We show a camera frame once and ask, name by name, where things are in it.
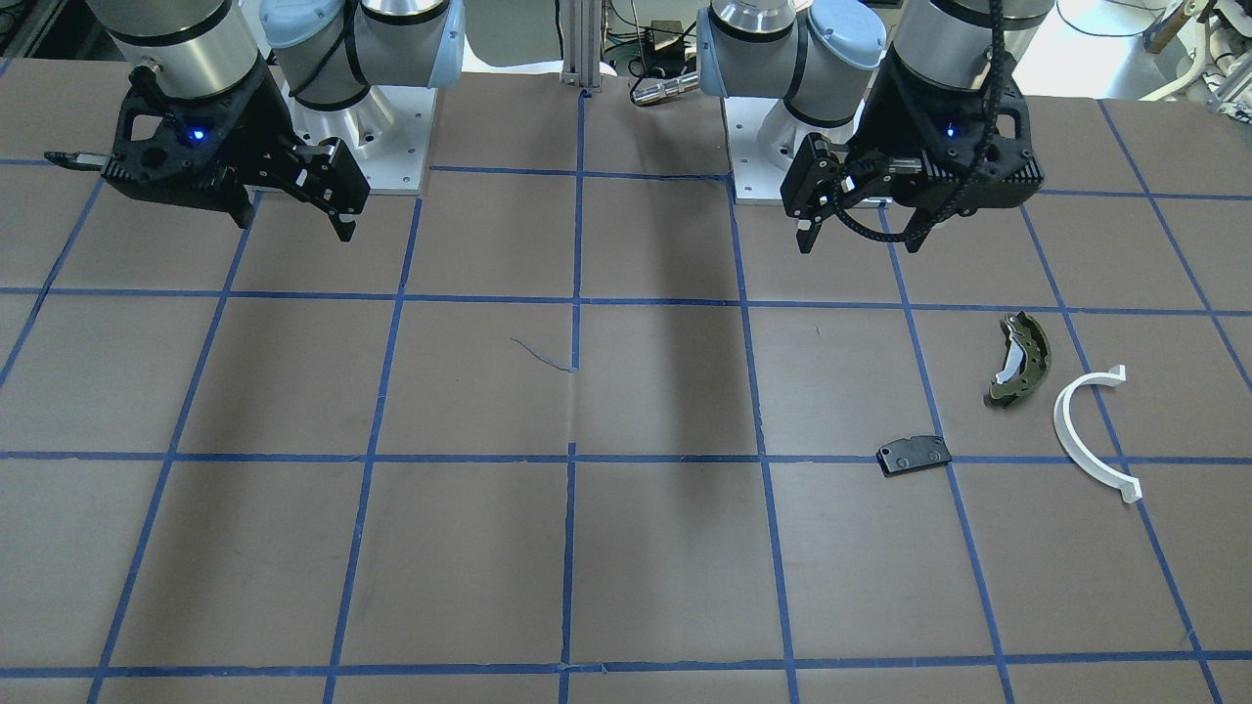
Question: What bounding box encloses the white curved plastic part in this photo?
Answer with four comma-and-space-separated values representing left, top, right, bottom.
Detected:
1052, 365, 1143, 505

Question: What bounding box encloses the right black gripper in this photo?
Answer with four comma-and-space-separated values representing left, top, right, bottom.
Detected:
217, 137, 371, 243

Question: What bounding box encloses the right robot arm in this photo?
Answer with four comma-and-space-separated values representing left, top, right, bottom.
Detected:
46, 1, 466, 242

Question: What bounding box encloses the green brake shoe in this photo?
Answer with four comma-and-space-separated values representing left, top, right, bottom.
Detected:
984, 311, 1050, 407

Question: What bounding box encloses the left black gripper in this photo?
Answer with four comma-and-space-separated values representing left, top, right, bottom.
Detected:
780, 133, 942, 256

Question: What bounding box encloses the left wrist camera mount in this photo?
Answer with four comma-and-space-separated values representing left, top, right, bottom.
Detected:
848, 50, 1045, 212

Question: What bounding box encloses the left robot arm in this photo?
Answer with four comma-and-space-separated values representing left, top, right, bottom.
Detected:
694, 1, 1054, 254

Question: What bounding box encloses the black brake pad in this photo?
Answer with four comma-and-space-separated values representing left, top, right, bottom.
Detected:
875, 435, 953, 477

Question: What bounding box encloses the black drag chain cable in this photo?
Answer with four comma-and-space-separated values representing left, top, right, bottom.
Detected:
828, 0, 1008, 246

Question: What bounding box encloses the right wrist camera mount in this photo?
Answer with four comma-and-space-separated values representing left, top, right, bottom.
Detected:
44, 58, 298, 212

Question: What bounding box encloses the aluminium frame post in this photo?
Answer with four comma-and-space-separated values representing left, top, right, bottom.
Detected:
553, 0, 606, 94

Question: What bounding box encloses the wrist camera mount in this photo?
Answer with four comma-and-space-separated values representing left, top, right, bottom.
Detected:
848, 50, 1045, 212
44, 58, 298, 212

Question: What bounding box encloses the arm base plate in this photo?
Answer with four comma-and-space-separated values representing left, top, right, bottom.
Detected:
721, 96, 865, 205
285, 86, 441, 195

